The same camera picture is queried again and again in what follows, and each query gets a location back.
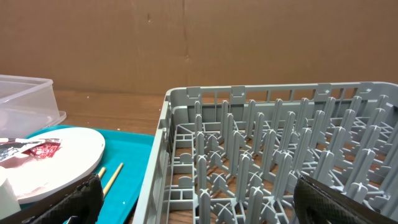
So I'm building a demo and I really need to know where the red silver foil wrapper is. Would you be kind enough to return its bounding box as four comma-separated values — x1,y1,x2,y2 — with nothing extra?
1,138,62,162

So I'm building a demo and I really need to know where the clear plastic bin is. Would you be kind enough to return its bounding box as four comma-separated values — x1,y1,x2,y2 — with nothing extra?
1,75,67,138

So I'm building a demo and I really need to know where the white paper cup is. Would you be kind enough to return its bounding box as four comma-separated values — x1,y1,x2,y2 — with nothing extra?
0,175,21,219

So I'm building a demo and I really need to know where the grey plastic dish rack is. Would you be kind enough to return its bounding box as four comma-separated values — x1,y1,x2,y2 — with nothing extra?
133,82,397,223

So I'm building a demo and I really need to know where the left wooden chopstick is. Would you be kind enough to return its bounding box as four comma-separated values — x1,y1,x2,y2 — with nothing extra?
98,167,106,179

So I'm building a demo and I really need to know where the white round plate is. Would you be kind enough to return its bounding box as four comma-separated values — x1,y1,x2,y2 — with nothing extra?
1,128,105,204

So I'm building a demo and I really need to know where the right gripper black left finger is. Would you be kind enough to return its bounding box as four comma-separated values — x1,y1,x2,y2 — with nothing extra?
1,173,104,224

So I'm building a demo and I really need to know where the wooden chopstick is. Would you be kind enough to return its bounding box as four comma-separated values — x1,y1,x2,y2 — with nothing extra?
103,163,124,197
98,167,106,179

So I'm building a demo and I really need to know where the right wooden chopstick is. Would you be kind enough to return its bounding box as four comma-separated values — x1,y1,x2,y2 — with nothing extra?
103,163,124,197

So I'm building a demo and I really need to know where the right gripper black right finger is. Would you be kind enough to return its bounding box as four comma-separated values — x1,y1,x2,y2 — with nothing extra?
294,175,397,224

